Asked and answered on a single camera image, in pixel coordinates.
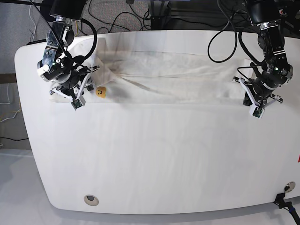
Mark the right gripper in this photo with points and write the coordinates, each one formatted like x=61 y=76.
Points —
x=71 y=86

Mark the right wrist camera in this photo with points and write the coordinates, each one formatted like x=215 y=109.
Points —
x=77 y=103

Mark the silver table grommet right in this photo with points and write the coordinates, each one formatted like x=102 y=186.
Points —
x=289 y=187

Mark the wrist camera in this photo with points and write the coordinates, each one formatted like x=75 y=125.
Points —
x=256 y=111
x=77 y=103

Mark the silver table grommet left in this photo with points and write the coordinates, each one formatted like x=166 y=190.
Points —
x=91 y=200

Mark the black metal frame post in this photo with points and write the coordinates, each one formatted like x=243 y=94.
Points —
x=159 y=13

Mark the black clamp with cable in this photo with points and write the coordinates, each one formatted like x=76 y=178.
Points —
x=282 y=204

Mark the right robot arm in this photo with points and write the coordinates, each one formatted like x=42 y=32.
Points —
x=57 y=60

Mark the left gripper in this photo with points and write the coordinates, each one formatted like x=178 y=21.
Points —
x=256 y=93

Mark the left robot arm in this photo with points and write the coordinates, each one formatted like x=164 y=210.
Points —
x=274 y=70

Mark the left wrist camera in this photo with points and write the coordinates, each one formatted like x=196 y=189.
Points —
x=256 y=111

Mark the silver table grommet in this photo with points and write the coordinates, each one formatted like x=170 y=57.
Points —
x=91 y=200
x=289 y=187

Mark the white printed T-shirt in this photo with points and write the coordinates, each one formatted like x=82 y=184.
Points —
x=145 y=73

